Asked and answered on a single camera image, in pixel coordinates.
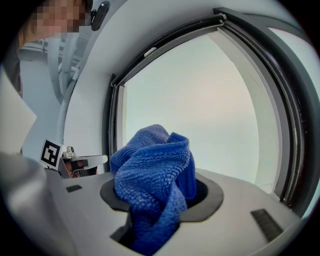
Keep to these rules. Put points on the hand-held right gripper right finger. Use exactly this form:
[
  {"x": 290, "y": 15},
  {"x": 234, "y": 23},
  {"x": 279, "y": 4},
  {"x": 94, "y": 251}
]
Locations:
[{"x": 240, "y": 200}]

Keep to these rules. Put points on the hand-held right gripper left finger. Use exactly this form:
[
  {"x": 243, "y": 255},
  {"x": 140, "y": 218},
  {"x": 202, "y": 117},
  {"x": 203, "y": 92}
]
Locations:
[{"x": 87, "y": 202}]

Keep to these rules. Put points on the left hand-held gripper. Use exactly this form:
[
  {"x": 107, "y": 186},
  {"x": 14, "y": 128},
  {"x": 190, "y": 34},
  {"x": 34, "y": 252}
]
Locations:
[{"x": 51, "y": 153}]

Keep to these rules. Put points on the blue cleaning cloth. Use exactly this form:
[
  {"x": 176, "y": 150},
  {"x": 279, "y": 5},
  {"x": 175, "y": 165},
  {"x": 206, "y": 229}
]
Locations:
[{"x": 155, "y": 175}]

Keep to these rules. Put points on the person's grey shirt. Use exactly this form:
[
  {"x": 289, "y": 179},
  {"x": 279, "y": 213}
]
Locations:
[{"x": 15, "y": 70}]

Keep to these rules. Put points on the person's head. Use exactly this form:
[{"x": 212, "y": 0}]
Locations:
[{"x": 55, "y": 17}]

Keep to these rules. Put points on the black head-worn camera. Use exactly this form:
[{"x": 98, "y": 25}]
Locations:
[{"x": 100, "y": 15}]

